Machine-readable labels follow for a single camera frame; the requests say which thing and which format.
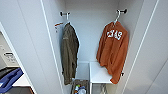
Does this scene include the white wardrobe carcass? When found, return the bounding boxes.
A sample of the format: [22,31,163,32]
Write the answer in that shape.
[39,0,158,94]

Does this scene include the grey wire basket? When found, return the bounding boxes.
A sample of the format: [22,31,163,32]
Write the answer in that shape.
[70,79,90,94]

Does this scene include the grey storage bin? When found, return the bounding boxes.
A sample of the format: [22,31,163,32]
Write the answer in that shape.
[99,83,110,94]

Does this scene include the dark green jacket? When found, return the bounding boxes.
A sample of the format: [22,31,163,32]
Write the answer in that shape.
[60,22,80,86]

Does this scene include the orange printed hoodie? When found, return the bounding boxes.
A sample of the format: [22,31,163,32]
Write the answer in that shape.
[95,21,130,85]

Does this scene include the orange label sticker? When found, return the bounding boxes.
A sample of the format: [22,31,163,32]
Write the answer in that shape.
[54,21,64,33]

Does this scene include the white wardrobe door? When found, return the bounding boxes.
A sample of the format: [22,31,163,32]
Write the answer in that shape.
[120,0,168,94]
[0,0,65,94]

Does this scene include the white clothes hanger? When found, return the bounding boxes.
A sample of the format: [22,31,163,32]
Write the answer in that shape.
[111,9,122,26]
[64,12,71,25]

